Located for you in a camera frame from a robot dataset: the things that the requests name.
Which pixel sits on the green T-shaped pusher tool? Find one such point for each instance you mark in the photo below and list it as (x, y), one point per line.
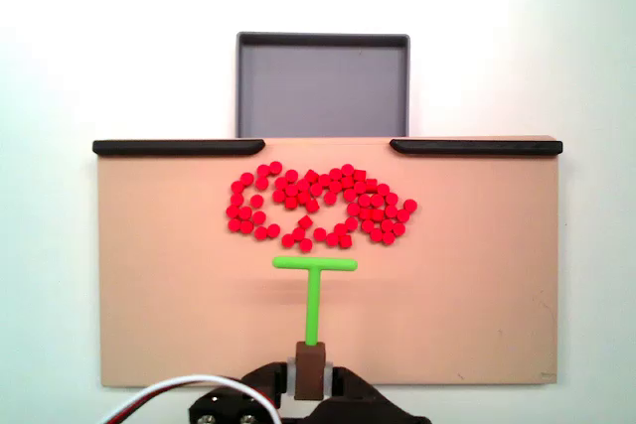
(313, 305)

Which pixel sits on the beige board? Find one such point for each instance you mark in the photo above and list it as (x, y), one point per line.
(174, 295)

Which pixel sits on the red cylindrical granule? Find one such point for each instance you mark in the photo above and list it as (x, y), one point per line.
(347, 169)
(319, 234)
(237, 186)
(247, 178)
(371, 182)
(306, 244)
(263, 171)
(275, 167)
(344, 240)
(335, 173)
(311, 176)
(359, 176)
(410, 204)
(290, 176)
(288, 240)
(332, 239)
(403, 216)
(388, 238)
(376, 234)
(400, 229)

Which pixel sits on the grey tray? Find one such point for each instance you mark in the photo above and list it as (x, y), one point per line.
(323, 91)

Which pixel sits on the black edge rail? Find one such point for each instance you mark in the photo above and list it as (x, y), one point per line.
(174, 147)
(477, 147)

